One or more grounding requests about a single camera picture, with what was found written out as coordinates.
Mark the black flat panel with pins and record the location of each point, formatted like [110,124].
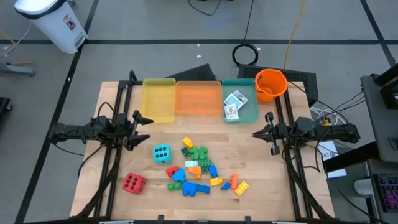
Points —
[196,74]

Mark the green two-stud brick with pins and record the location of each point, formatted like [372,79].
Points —
[174,186]

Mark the blue bordered trading card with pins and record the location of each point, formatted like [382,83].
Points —
[230,100]

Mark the white paper with code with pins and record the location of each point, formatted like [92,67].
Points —
[329,154]

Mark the yellow chunky toy brick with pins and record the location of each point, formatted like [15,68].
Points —
[216,181]

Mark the blank white paper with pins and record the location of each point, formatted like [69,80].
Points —
[337,173]

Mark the blue rounded toy brick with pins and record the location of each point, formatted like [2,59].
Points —
[179,175]

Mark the bright green toy brick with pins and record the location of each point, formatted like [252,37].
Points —
[203,152]
[194,153]

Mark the white step trash bin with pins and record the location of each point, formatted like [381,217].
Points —
[56,28]

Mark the yellow translucent plastic tray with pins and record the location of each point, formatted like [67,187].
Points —
[158,99]

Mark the small blue toy brick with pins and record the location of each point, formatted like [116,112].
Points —
[225,186]

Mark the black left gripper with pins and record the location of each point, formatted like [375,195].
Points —
[122,129]

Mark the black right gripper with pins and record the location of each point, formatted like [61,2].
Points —
[284,130]

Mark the blue long brick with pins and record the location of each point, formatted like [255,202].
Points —
[203,188]

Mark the large blue arched brick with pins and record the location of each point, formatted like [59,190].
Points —
[189,188]

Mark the black aluminium frame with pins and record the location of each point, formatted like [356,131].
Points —
[300,186]
[111,186]

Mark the orange toy brick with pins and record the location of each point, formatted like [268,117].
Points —
[195,171]

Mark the orange translucent plastic tray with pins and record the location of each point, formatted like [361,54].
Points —
[199,99]

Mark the orange plastic bucket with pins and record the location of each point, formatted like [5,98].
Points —
[270,85]

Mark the grey rounded armrest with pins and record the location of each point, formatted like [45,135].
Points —
[362,186]

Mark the black monitor stand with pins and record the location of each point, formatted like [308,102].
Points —
[390,90]

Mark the cyan foam die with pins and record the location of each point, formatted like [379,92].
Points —
[161,154]

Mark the black desk leg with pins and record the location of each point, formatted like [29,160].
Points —
[348,157]

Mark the pale green translucent brick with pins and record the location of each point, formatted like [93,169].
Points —
[191,163]

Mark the red toy brick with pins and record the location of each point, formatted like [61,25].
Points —
[172,170]

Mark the teal translucent plastic tray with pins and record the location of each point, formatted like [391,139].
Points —
[248,109]

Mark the black frame bracket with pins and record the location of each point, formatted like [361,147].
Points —
[248,219]
[160,219]

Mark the black caster base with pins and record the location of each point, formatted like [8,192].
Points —
[4,107]

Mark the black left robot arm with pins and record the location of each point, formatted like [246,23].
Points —
[77,130]

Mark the red-orange narrow brick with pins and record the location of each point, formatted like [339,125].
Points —
[234,181]

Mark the grey metal stand foot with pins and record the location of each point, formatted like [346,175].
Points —
[18,69]

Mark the blue two-stud brick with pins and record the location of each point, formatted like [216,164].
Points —
[213,170]

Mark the small yellow toy brick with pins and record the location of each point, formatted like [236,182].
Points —
[187,142]

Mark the computer keyboard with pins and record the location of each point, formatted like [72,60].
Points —
[387,193]

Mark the red foam die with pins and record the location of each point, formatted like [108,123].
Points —
[134,183]

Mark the trading card with portrait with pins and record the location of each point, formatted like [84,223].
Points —
[231,112]

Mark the dark green studded brick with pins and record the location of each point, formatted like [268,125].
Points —
[206,162]

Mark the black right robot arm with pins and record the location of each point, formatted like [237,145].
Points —
[329,130]

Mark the grey picture trading card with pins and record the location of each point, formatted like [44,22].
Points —
[242,98]

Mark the small green toy brick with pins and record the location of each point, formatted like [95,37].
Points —
[205,170]

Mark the dark grey keyboard desk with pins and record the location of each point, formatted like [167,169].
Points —
[391,168]

